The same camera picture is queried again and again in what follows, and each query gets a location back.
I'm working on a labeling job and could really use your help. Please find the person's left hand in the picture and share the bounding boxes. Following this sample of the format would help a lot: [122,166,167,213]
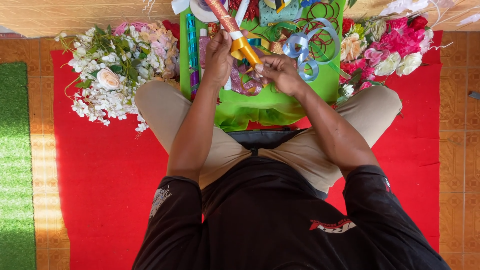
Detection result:
[202,30,235,89]

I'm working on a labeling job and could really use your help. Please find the person's right hand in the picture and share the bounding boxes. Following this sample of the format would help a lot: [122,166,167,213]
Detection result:
[254,54,307,98]

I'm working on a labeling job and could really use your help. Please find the gold satin ribbon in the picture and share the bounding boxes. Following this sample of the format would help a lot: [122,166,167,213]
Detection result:
[229,30,271,70]

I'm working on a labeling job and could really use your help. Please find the orange glitter stick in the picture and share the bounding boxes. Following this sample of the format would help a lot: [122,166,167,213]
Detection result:
[203,0,245,41]

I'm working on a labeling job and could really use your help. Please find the pink glitter tube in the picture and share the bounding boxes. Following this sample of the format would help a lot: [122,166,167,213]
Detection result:
[198,28,211,80]

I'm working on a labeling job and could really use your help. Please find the teal and purple foil roll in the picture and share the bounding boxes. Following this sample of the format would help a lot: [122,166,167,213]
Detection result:
[185,13,202,101]

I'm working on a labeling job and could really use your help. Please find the gold glitter ribbon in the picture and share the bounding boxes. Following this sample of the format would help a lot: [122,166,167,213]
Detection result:
[269,34,288,55]

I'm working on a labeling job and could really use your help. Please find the light blue ribbon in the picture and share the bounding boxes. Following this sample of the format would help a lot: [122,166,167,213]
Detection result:
[282,17,341,83]

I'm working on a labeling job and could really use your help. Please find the pink glitter ribbon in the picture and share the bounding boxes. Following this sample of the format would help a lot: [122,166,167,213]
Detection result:
[229,56,265,97]

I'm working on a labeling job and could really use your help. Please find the green cloth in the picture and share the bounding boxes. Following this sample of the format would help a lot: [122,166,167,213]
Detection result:
[179,0,347,132]

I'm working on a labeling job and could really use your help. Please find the green ribbon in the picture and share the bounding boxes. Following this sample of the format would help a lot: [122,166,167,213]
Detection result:
[262,20,352,80]

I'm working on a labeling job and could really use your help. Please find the white tape roll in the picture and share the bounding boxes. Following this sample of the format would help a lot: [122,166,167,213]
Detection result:
[189,0,230,24]

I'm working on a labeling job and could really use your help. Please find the white tube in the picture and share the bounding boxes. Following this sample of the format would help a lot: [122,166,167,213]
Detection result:
[223,0,251,91]

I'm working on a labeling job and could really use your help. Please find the green floral foam block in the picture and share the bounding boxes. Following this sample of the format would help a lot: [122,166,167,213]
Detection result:
[258,0,301,27]

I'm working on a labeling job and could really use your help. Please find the white cloth piece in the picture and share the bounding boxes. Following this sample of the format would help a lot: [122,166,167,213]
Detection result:
[171,0,191,15]

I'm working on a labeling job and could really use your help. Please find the black waist bag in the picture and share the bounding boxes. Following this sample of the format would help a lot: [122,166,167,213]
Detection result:
[226,128,309,157]

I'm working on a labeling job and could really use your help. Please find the yellow tape dispenser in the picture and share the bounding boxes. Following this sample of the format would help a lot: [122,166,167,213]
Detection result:
[263,0,292,13]

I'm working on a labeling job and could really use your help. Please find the beige trousers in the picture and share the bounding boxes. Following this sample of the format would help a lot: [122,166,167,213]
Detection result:
[134,80,403,194]

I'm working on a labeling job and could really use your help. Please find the heap of white artificial flowers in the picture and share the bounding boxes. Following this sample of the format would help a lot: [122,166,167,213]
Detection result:
[54,20,181,134]

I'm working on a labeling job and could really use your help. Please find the heap of pink artificial flowers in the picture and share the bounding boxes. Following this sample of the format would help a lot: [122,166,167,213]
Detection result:
[333,14,436,106]

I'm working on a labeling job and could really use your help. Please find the white feathery branches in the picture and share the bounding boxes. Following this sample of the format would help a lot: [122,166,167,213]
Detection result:
[378,0,480,52]

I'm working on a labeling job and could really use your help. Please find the black shirt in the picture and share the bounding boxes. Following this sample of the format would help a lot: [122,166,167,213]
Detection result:
[131,155,451,270]

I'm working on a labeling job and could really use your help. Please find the red felt mat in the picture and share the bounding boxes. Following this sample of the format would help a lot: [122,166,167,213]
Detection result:
[50,30,444,270]

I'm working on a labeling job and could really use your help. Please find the green artificial grass mat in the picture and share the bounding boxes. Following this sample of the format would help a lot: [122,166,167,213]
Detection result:
[0,61,37,270]

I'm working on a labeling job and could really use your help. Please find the red wire rings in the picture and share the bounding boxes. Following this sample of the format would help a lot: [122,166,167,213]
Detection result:
[295,1,341,61]

